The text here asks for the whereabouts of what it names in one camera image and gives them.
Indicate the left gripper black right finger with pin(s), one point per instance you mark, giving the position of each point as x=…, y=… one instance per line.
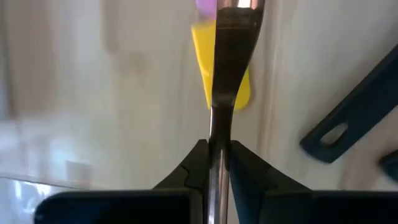
x=311, y=208

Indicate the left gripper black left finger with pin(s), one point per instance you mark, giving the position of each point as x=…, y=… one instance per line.
x=124, y=208

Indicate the black solid serving spoon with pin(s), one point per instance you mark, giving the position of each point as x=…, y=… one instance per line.
x=367, y=93

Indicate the silver metal table knife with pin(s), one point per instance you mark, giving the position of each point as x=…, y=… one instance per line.
x=233, y=62

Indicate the small yellow silicone spatula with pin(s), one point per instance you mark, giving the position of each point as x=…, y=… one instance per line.
x=202, y=46

